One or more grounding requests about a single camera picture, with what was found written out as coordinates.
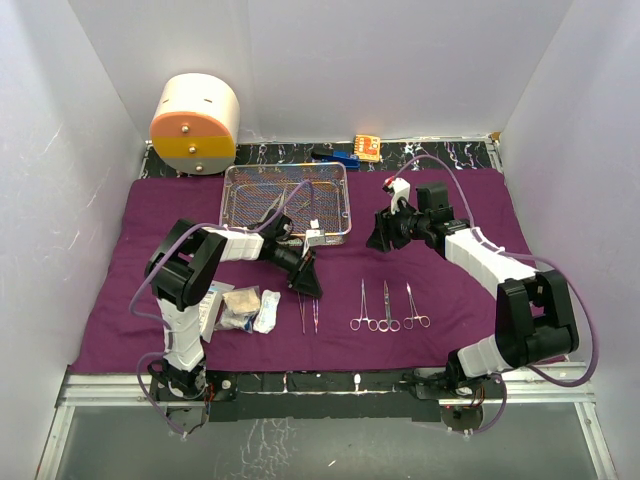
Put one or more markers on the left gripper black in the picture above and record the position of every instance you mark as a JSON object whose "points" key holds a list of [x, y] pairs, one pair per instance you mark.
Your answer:
{"points": [[302, 278]]}

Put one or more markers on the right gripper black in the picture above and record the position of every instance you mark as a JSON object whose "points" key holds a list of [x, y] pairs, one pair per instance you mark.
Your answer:
{"points": [[385, 229]]}

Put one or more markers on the thin metal tweezers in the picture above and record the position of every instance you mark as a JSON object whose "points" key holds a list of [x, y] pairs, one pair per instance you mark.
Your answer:
{"points": [[302, 311]]}

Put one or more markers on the wide metal tweezers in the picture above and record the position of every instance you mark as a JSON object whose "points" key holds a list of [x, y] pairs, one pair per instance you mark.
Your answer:
{"points": [[315, 313]]}

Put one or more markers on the beige bandage roll packet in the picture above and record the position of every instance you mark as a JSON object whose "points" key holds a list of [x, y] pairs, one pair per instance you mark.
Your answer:
{"points": [[243, 301]]}

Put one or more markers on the small blue white packet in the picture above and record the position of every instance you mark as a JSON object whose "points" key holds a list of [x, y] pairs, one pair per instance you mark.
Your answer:
{"points": [[228, 320]]}

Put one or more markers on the metal forceps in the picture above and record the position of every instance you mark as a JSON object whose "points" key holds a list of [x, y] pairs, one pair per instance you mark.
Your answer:
{"points": [[363, 321], [414, 318]]}

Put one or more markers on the purple cloth wrap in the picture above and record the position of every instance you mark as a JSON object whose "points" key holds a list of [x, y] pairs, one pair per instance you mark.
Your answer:
{"points": [[123, 324]]}

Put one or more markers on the metal scalpel handle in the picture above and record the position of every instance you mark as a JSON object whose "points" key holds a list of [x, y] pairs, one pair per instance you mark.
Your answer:
{"points": [[273, 208]]}

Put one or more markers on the metal surgical scissors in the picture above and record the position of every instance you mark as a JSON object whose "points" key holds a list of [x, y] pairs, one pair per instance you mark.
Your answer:
{"points": [[388, 323]]}

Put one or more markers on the white gauze packet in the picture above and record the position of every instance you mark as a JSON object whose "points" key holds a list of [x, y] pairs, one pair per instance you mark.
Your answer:
{"points": [[209, 308]]}

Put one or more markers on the round white drawer box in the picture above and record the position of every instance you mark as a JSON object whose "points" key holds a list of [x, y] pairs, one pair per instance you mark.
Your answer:
{"points": [[196, 123]]}

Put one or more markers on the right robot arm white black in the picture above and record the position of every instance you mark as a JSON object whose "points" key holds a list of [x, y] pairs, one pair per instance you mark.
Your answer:
{"points": [[534, 320]]}

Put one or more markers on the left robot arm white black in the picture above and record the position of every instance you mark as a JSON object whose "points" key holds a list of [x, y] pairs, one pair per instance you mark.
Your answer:
{"points": [[180, 274]]}

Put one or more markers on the blue black stapler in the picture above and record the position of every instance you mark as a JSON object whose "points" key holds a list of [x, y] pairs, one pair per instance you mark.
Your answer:
{"points": [[349, 161]]}

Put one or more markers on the orange small box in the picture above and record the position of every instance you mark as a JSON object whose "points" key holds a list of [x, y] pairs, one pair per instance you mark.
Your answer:
{"points": [[367, 148]]}

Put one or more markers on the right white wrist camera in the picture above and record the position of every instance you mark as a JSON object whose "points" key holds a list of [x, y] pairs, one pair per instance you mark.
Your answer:
{"points": [[398, 189]]}

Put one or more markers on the black base frame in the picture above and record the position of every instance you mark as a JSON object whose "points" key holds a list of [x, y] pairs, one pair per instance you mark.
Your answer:
{"points": [[394, 394]]}

